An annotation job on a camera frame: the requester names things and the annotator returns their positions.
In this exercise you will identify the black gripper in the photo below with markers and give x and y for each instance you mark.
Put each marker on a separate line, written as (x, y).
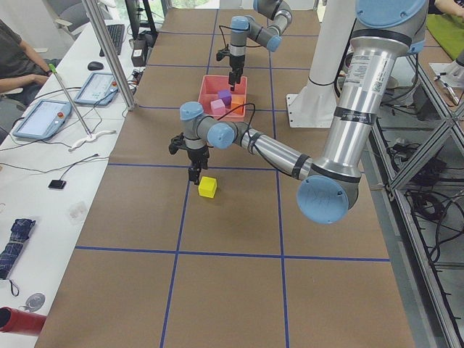
(236, 64)
(198, 156)

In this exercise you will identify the yellow foam block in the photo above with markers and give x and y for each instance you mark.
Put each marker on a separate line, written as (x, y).
(207, 187)

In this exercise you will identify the purple foam block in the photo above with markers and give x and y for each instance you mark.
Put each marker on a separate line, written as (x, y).
(225, 96)

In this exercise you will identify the orange foam block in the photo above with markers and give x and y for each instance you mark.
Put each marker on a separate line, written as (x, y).
(237, 104)

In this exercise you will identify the light pink foam block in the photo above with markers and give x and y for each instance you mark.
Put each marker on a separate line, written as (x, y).
(217, 107)

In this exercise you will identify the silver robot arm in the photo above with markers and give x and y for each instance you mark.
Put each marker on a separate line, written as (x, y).
(246, 27)
(358, 45)

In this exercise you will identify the pink plastic bin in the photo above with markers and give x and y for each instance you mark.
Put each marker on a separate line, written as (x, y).
(217, 98)

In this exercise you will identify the far teach pendant tablet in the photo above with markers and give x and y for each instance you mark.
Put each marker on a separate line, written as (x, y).
(99, 89)

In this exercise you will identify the teach pendant tablet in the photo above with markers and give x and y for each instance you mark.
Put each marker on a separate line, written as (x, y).
(44, 120)
(99, 89)

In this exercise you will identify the black keyboard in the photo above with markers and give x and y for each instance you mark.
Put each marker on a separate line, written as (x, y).
(116, 33)

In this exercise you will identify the small black device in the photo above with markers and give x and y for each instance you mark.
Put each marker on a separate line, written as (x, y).
(57, 184)

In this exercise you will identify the black computer mouse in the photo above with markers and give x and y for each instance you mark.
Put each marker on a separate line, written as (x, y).
(95, 65)

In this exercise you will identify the near teach pendant tablet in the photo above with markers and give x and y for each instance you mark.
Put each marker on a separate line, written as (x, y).
(44, 120)

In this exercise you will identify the metal rod with green tip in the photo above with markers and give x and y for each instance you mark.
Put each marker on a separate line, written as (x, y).
(90, 136)

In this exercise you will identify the folded blue umbrella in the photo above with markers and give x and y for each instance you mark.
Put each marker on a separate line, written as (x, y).
(20, 233)

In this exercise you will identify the seated person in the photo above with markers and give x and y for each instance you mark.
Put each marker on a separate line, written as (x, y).
(22, 67)

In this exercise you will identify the red cylinder bottle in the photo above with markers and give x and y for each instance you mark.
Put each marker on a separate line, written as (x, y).
(16, 321)

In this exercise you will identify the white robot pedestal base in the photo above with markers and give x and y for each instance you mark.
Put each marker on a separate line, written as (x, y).
(314, 105)

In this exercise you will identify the aluminium frame post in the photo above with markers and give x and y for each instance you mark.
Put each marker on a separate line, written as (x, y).
(103, 37)

